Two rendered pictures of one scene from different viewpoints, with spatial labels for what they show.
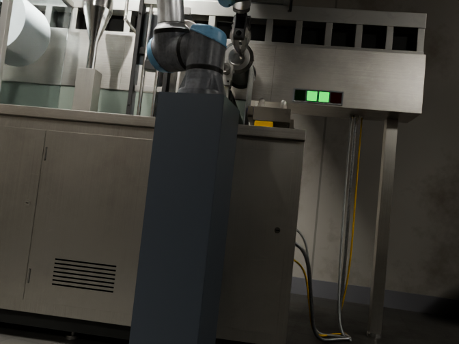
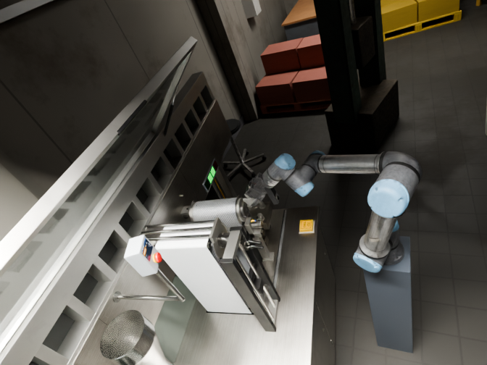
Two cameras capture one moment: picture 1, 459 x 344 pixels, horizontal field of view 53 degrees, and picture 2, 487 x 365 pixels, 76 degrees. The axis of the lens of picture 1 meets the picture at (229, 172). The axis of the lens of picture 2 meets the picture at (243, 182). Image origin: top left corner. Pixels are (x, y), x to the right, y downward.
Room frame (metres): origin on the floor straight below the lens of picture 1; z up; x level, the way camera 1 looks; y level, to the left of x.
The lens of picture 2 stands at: (1.53, 1.07, 2.27)
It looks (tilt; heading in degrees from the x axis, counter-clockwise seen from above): 37 degrees down; 292
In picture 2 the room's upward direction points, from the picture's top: 25 degrees counter-clockwise
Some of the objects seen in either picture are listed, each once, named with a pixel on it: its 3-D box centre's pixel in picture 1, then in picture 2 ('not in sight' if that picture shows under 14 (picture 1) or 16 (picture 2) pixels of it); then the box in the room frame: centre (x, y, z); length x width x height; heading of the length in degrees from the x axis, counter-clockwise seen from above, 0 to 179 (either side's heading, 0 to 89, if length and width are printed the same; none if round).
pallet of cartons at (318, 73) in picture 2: not in sight; (301, 74); (1.81, -3.48, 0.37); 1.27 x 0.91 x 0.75; 166
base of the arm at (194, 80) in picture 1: (203, 85); (385, 245); (1.40, 0.11, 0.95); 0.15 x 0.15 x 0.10
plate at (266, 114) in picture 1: (272, 123); (237, 217); (2.16, -0.18, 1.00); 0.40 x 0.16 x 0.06; 174
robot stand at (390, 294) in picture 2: (184, 248); (391, 299); (1.40, 0.11, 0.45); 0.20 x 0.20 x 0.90; 76
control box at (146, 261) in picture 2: not in sight; (145, 255); (2.11, 0.56, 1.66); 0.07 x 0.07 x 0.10; 10
